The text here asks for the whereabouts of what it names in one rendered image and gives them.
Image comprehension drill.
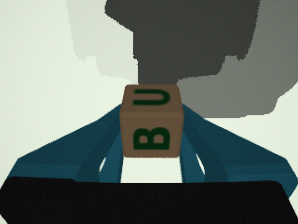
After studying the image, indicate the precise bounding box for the beige letter block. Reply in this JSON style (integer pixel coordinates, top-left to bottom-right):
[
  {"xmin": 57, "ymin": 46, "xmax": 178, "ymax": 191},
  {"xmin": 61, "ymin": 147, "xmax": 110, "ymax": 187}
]
[{"xmin": 119, "ymin": 84, "xmax": 184, "ymax": 158}]

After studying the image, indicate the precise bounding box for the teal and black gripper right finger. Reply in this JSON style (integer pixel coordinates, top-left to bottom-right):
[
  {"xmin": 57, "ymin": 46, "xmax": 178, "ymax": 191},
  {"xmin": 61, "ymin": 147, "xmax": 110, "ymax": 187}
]
[{"xmin": 179, "ymin": 104, "xmax": 298, "ymax": 199}]

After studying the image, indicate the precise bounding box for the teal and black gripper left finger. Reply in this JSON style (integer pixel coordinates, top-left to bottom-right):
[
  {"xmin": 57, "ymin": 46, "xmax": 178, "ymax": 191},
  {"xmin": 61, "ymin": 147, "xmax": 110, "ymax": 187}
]
[{"xmin": 6, "ymin": 104, "xmax": 124, "ymax": 183}]

